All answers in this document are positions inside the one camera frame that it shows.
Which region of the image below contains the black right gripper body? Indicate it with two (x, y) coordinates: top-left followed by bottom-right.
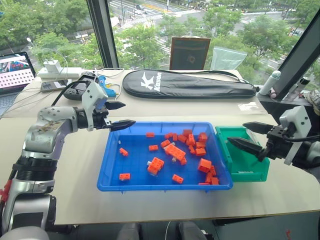
(257, 125), (293, 162)

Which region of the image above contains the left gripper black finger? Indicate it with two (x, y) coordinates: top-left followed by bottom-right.
(109, 119), (137, 132)
(104, 101), (127, 111)

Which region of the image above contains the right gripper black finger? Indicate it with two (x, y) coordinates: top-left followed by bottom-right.
(226, 136), (265, 158)
(242, 121), (274, 136)

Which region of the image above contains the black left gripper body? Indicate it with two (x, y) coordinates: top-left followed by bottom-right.
(92, 109), (112, 130)

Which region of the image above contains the green plastic bin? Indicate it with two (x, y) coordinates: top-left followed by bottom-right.
(215, 125), (271, 183)

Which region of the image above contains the blue glue gun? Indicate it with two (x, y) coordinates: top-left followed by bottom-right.
(97, 75), (118, 98)

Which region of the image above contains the clear small plastic bag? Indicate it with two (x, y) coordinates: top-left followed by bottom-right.
(237, 101), (260, 112)

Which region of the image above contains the black side shelf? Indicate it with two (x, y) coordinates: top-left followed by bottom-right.
(257, 92), (320, 127)

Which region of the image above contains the black handheld game console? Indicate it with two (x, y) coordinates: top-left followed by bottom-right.
(63, 71), (100, 101)

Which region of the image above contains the blue plastic tray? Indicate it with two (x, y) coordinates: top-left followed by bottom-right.
(96, 121), (234, 193)

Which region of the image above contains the white bottle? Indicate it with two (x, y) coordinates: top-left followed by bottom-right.
(258, 70), (282, 97)

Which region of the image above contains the grey sneaker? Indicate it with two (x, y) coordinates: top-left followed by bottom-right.
(305, 89), (320, 114)

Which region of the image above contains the smartphone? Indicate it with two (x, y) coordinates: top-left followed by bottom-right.
(40, 79), (73, 93)

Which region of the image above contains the large orange plastic building brick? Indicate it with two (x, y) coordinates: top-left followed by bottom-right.
(164, 143), (187, 161)

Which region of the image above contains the white power strip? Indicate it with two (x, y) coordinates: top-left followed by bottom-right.
(37, 66), (83, 79)

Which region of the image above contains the white charger plug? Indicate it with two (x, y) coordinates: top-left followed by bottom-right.
(43, 59), (62, 74)

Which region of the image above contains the translucent teal plastic bag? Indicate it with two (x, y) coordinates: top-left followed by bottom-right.
(209, 45), (249, 71)

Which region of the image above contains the black racket bag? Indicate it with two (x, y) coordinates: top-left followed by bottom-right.
(122, 69), (258, 99)

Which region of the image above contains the dark slanted window pillar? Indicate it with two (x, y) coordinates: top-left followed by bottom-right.
(271, 9), (320, 101)

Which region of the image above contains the brown framed board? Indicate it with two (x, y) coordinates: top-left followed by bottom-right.
(169, 36), (212, 71)

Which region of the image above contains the open laptop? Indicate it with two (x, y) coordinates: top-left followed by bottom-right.
(0, 51), (37, 116)

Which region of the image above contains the dark rounded shape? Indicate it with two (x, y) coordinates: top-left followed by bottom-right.
(115, 222), (144, 240)
(175, 220), (209, 240)

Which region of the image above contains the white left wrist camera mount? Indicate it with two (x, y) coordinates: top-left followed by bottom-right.
(81, 81), (109, 132)

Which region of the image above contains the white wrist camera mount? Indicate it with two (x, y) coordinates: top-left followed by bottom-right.
(81, 81), (109, 132)
(279, 105), (313, 166)

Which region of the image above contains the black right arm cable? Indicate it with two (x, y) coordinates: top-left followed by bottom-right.
(281, 133), (320, 144)

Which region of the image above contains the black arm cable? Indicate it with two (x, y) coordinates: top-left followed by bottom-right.
(51, 80), (90, 107)
(281, 133), (320, 144)

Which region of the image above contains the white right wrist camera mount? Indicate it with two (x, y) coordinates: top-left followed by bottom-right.
(279, 105), (313, 166)

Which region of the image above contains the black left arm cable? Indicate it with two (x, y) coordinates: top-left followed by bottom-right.
(51, 80), (90, 107)

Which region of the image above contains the thin white charging cable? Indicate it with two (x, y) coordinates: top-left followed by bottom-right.
(0, 85), (47, 119)

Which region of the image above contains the red cable tie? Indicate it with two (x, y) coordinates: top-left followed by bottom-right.
(0, 179), (14, 204)

